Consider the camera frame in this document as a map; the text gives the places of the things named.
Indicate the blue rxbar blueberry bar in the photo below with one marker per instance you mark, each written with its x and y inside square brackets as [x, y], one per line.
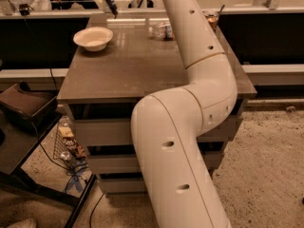
[113, 7]

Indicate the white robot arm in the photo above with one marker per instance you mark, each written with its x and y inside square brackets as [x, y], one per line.
[165, 125]

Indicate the white paper bowl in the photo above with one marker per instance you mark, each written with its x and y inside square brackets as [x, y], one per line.
[93, 39]

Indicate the orange soda can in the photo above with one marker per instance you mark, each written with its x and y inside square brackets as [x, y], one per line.
[213, 18]

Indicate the top grey drawer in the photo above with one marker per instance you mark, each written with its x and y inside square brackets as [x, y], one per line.
[117, 132]

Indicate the wire basket with snacks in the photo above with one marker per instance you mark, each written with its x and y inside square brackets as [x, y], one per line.
[67, 151]

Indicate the middle grey drawer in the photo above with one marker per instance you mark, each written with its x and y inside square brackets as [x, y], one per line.
[113, 160]

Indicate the grey drawer cabinet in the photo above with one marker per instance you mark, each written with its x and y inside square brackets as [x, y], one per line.
[107, 84]

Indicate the clear plastic water bottle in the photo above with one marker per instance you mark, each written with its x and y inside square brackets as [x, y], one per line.
[162, 31]

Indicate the brown vr headset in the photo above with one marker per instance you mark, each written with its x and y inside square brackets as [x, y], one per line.
[25, 107]

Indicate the black side table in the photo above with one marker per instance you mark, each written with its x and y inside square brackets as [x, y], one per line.
[15, 149]

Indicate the white shoe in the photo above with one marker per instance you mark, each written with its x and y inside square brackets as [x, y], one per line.
[25, 223]

